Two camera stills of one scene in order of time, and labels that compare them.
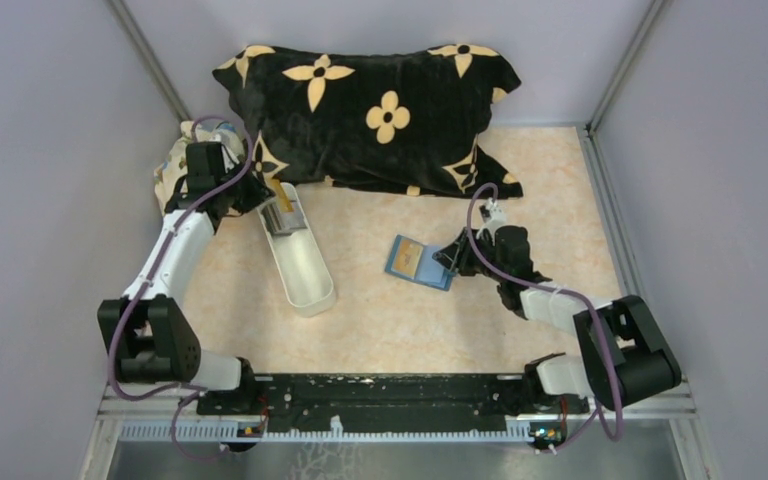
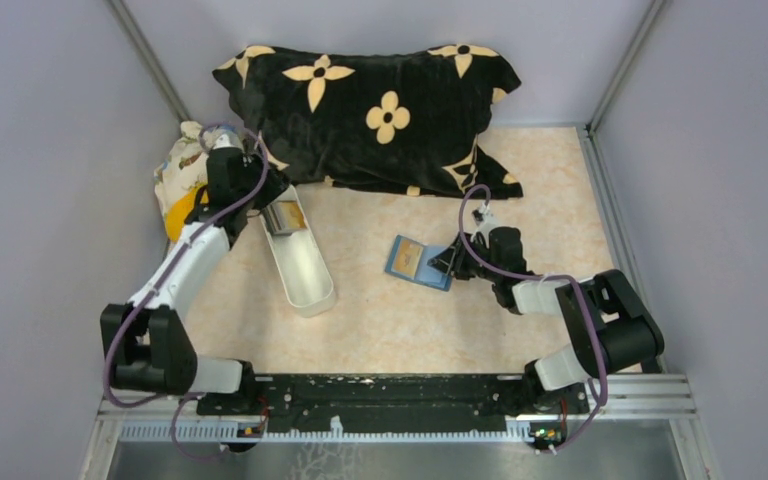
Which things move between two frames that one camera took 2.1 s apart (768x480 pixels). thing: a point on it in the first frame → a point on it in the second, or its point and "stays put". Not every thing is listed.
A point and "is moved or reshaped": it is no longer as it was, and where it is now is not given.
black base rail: [390, 403] stays put
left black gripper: [249, 187] → [263, 198]
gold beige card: [284, 202] is moved or reshaped
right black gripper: [462, 250] stays put
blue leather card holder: [413, 260] stays put
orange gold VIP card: [407, 256] stays put
